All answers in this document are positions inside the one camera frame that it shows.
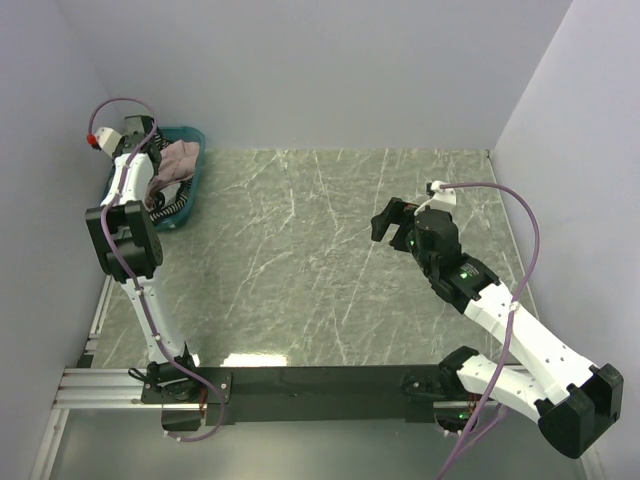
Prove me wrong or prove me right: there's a pink tank top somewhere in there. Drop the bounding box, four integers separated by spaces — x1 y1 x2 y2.
147 140 200 196

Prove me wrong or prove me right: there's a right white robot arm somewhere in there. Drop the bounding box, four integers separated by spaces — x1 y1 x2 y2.
371 198 624 459

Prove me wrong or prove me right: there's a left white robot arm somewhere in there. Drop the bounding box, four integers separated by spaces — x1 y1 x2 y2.
85 115 203 403

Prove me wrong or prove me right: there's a black white striped tank top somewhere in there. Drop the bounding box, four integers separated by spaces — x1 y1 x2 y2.
145 135 192 224

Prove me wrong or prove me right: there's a teal plastic basket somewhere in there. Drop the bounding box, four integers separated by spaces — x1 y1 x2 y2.
86 116 205 232

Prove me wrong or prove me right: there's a black base beam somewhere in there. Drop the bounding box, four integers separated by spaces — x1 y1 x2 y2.
140 364 501 429

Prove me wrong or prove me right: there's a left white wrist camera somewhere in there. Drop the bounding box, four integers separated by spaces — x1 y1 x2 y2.
86 127 123 157

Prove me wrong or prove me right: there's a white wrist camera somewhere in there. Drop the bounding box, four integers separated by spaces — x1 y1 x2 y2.
424 181 457 213
86 127 123 157

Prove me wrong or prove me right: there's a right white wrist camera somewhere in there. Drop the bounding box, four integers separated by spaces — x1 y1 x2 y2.
424 181 457 213

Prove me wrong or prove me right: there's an aluminium rail frame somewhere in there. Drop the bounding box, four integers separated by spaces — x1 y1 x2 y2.
29 274 166 480

